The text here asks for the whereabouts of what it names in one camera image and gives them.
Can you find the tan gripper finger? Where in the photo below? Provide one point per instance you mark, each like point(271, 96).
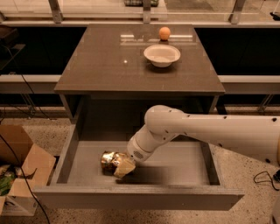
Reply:
point(123, 165)

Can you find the crushed shiny orange can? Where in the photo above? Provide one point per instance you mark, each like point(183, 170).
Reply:
point(110, 160)

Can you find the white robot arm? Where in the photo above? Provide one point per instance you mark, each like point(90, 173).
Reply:
point(256, 136)

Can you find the open grey top drawer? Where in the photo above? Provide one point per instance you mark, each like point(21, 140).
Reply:
point(181, 175)

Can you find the grey cabinet with counter top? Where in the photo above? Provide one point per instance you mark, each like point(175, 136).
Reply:
point(109, 64)

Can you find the open cardboard box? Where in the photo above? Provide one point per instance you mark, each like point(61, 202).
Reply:
point(33, 167)

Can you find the white bowl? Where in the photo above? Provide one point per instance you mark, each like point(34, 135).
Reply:
point(162, 55)

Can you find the orange fruit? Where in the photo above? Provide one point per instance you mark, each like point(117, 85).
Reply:
point(164, 33)

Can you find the metal window frame rail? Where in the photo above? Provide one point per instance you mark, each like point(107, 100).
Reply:
point(200, 13)

